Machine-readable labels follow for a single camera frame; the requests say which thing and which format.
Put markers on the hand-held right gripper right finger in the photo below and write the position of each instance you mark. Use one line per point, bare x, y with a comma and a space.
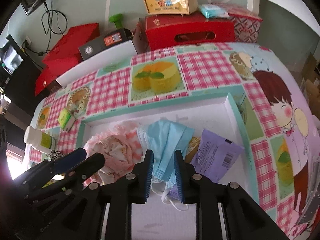
178, 175

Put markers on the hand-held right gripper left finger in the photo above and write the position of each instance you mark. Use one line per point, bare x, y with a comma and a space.
150, 170

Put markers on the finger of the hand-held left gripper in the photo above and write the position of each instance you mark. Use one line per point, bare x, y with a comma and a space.
70, 160
87, 166

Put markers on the white face mask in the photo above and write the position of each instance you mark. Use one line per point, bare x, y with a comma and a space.
157, 183

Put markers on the blue face mask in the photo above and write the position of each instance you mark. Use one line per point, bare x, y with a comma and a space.
165, 140

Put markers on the pink white striped towel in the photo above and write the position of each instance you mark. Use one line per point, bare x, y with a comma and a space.
117, 150

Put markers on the purple packet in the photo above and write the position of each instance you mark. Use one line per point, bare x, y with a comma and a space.
215, 155

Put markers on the white tray with teal rim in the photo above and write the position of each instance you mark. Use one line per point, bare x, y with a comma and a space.
200, 115

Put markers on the black white spotted cloth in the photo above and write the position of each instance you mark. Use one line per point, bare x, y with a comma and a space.
53, 154

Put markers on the white bottle green label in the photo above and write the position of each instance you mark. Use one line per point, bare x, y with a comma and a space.
37, 137

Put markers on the green tissue pack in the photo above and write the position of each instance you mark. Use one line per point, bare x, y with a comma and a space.
65, 118

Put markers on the black cabinet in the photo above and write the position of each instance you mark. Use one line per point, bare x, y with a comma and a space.
22, 87

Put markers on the red box with gold clasp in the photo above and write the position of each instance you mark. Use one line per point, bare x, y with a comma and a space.
50, 75

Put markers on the printed pink checked tablecloth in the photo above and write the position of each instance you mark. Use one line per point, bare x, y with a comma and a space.
207, 65

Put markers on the black box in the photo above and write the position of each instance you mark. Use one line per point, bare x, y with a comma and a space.
95, 47

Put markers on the small monitor screen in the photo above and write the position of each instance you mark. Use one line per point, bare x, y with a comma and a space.
11, 60

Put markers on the red flat boxes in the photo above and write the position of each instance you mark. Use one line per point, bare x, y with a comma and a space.
75, 40

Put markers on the red box with cutout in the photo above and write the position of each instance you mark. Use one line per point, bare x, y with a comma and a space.
162, 33

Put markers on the green dumbbell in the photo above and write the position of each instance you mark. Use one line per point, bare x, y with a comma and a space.
116, 20

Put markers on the red patterned box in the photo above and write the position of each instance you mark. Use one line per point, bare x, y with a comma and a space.
246, 30

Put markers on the blue wet wipes pack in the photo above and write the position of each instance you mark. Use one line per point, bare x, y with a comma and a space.
212, 11

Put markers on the wall socket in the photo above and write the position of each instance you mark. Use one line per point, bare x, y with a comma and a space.
28, 42

